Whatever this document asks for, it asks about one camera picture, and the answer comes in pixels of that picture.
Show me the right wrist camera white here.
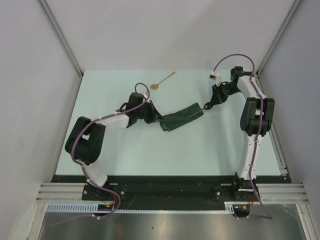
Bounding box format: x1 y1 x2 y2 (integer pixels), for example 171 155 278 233
209 71 222 87

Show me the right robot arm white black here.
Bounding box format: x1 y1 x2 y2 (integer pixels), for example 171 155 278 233
204 66 275 201

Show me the right white cable duct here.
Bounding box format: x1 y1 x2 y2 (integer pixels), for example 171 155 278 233
225 201 252 214

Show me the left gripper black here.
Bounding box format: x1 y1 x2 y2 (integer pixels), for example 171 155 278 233
135 100 164 124

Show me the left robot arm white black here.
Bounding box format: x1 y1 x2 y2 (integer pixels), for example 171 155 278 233
64 92 164 200

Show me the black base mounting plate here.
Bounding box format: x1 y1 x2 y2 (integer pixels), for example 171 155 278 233
51 174 292 211

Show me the left aluminium frame post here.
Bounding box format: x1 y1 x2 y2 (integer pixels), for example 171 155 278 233
36 0 84 79

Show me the right aluminium frame post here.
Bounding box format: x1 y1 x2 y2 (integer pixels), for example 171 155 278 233
255 0 304 77

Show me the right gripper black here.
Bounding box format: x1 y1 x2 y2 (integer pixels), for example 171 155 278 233
209 82 241 107

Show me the gold spoon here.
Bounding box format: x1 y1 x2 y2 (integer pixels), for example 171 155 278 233
150 71 176 89

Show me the aluminium frame post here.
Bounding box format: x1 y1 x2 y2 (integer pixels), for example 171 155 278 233
255 0 304 77
36 0 84 79

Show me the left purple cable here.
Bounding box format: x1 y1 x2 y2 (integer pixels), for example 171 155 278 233
48 82 152 227

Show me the black spoon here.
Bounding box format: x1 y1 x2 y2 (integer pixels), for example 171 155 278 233
188 102 213 118

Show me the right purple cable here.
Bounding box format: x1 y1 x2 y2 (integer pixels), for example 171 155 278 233
213 52 274 220

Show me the white cable duct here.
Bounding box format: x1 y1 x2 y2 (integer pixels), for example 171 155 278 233
225 201 252 214
46 203 115 213

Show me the right aluminium rail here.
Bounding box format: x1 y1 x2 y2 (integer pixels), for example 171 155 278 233
251 71 307 203

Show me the left white cable duct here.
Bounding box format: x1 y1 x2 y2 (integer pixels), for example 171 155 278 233
46 203 115 213

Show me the dark green cloth napkin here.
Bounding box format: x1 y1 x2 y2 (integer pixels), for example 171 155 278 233
159 102 204 132

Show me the purple cable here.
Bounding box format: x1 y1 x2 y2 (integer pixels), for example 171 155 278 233
48 82 152 227
213 52 274 220

